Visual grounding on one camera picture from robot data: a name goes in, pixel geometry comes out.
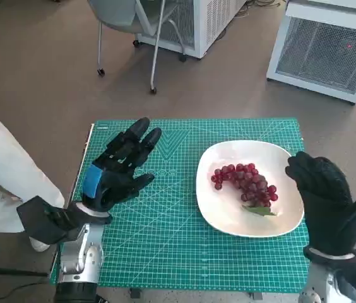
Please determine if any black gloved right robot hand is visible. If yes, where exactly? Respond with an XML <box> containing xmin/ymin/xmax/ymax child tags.
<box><xmin>285</xmin><ymin>151</ymin><xmax>356</xmax><ymax>255</ymax></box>

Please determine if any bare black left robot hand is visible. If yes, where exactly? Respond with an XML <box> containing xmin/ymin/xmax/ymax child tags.
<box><xmin>81</xmin><ymin>117</ymin><xmax>163</xmax><ymax>213</ymax></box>

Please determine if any red toy grape bunch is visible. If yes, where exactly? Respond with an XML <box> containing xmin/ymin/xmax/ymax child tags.
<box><xmin>210</xmin><ymin>163</ymin><xmax>279</xmax><ymax>217</ymax></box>

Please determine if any white plate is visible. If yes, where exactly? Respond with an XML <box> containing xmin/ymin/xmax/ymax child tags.
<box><xmin>196</xmin><ymin>141</ymin><xmax>306</xmax><ymax>237</ymax></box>

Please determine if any green cutting mat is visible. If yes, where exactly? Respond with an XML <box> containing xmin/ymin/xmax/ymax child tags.
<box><xmin>49</xmin><ymin>118</ymin><xmax>311</xmax><ymax>293</ymax></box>

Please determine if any person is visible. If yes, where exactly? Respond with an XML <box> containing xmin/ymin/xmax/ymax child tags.
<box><xmin>0</xmin><ymin>89</ymin><xmax>66</xmax><ymax>253</ymax></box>

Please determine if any black metal bar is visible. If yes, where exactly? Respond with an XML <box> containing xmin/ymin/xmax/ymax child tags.
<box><xmin>0</xmin><ymin>266</ymin><xmax>49</xmax><ymax>279</ymax></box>

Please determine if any grey chair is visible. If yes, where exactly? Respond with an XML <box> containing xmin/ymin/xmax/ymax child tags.
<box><xmin>86</xmin><ymin>0</ymin><xmax>187</xmax><ymax>95</ymax></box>

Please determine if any white mesh cabinet, red light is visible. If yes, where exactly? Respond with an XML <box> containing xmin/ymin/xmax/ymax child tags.
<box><xmin>265</xmin><ymin>0</ymin><xmax>356</xmax><ymax>105</ymax></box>

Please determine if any white mesh cabinet on castors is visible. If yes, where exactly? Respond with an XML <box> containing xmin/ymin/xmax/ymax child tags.
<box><xmin>133</xmin><ymin>0</ymin><xmax>249</xmax><ymax>62</ymax></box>

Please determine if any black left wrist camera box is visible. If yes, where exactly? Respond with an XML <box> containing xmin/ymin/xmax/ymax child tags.
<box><xmin>16</xmin><ymin>195</ymin><xmax>86</xmax><ymax>246</ymax></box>

